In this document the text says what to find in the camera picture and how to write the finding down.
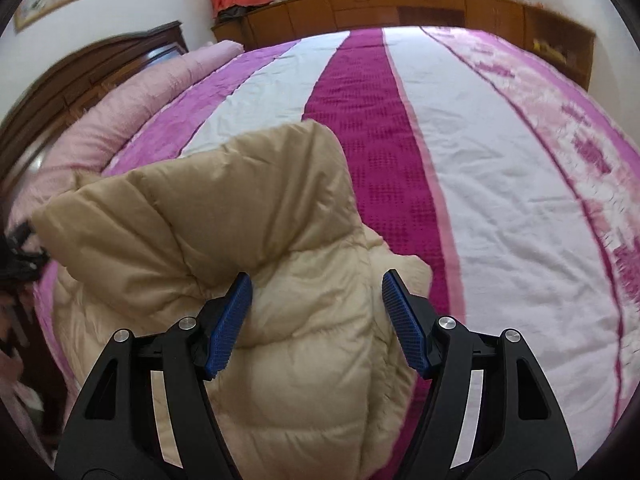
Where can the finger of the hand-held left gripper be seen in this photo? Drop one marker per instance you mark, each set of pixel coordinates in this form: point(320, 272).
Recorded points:
point(20, 255)

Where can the pink checked quilt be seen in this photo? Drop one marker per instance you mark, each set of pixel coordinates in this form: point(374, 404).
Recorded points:
point(125, 110)

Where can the long wooden cabinet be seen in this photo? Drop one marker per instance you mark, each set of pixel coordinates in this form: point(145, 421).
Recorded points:
point(370, 7)

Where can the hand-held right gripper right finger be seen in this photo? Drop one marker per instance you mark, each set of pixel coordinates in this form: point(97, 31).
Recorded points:
point(405, 325)

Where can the yellow object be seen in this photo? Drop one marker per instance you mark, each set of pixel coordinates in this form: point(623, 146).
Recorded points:
point(550, 51)

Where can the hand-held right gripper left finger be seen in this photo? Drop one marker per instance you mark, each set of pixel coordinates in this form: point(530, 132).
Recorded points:
point(227, 325)

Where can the beige puffer jacket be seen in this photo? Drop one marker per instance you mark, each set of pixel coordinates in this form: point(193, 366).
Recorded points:
point(225, 210)

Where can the purple white striped bedspread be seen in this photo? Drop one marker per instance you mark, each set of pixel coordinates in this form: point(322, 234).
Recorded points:
point(500, 160)

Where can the dark wooden headboard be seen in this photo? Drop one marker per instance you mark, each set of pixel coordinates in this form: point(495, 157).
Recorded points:
point(75, 70)

